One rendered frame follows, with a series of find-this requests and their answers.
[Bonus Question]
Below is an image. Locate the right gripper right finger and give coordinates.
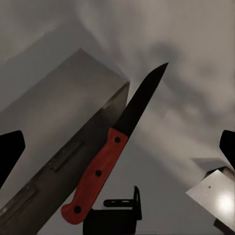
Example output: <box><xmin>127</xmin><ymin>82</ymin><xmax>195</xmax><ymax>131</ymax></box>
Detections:
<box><xmin>219</xmin><ymin>130</ymin><xmax>235</xmax><ymax>169</ymax></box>

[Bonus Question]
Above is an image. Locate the parer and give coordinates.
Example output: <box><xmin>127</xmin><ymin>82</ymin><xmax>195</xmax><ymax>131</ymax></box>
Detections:
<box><xmin>60</xmin><ymin>63</ymin><xmax>168</xmax><ymax>225</ymax></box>

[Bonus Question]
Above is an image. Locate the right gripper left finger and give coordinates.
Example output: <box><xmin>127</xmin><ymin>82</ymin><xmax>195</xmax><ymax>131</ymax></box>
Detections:
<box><xmin>0</xmin><ymin>130</ymin><xmax>25</xmax><ymax>189</ymax></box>

